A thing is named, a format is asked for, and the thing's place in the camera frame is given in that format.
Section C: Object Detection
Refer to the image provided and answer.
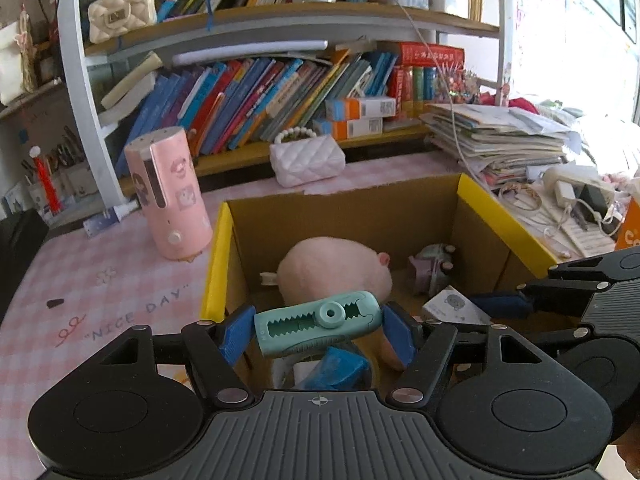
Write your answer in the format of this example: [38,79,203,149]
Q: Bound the yellow cardboard box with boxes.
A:
[199,173,559,392]

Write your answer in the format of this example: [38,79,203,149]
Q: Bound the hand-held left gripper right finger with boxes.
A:
[382,302,558,408]

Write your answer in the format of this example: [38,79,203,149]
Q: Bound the white quilted pearl-handle handbag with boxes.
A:
[269,127,347,189]

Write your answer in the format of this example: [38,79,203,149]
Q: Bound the white power strip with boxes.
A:
[542,165,617,212]

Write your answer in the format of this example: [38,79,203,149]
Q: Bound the red thick book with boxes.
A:
[391,42,466,69]

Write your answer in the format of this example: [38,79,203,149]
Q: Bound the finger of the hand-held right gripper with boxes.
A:
[469,247,640,322]
[452,321,592,359]

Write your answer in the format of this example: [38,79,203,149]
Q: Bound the pink humidifier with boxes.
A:
[123,127,214,263]

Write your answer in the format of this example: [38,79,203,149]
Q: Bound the orange and white box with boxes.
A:
[313,117,384,141]
[324,96,397,121]

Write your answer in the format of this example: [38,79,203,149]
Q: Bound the wall poster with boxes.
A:
[514,0,571,61]

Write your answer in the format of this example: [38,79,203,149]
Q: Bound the pink plush pig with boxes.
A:
[259,238,394,306]

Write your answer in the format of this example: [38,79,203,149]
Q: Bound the white-framed wooden bookshelf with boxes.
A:
[57,0,517,202]

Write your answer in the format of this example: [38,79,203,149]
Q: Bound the small white box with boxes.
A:
[421,285,494,327]

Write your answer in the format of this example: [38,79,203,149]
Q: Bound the orange drink cup with straw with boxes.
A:
[614,209,640,252]

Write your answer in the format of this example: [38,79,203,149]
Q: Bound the blue plastic toy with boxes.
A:
[299,347,372,391]

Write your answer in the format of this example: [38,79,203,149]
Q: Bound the pink checked tablecloth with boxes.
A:
[0,149,463,463]

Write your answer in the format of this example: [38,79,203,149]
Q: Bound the white paper bag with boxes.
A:
[0,22,26,107]

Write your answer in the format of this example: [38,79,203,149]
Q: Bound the row of slanted books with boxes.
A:
[115,52,401,173]

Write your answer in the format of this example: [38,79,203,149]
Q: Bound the small spray bottle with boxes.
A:
[82,198,141,238]

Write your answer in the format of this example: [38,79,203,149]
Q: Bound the stack of papers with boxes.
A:
[419,102,584,187]

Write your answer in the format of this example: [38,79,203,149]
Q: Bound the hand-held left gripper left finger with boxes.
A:
[80,304,257,409]

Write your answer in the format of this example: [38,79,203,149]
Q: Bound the white curved shelf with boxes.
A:
[0,77,66,122]

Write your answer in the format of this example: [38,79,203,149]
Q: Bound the white pen holder with pens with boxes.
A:
[20,126,97,212]

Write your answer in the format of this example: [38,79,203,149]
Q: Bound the colourful bead ornament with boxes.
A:
[434,67,482,107]

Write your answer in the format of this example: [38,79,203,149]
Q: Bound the red tassel ornament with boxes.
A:
[28,145,61,214]

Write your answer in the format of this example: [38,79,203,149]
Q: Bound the white hanging cable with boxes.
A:
[366,0,482,172]

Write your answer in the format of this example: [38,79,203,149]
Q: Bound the cream quilted pearl-handle handbag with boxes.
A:
[88,0,157,45]

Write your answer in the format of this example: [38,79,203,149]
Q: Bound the thick cream-paged book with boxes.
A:
[97,51,164,127]

